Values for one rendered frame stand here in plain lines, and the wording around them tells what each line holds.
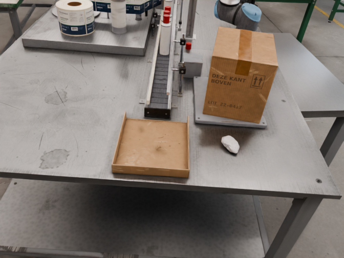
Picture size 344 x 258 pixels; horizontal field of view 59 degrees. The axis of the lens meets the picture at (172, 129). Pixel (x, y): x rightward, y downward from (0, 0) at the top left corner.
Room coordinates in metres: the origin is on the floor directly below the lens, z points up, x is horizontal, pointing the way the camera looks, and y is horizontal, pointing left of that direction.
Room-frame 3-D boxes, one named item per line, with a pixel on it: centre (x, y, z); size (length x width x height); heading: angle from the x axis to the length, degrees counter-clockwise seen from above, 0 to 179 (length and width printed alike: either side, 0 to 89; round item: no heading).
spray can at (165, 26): (1.51, 0.08, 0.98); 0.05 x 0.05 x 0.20
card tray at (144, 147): (0.84, 0.06, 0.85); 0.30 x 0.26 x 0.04; 1
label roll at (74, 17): (1.73, 0.61, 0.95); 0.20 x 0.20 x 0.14
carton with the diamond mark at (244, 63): (1.17, -0.26, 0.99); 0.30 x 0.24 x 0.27; 172
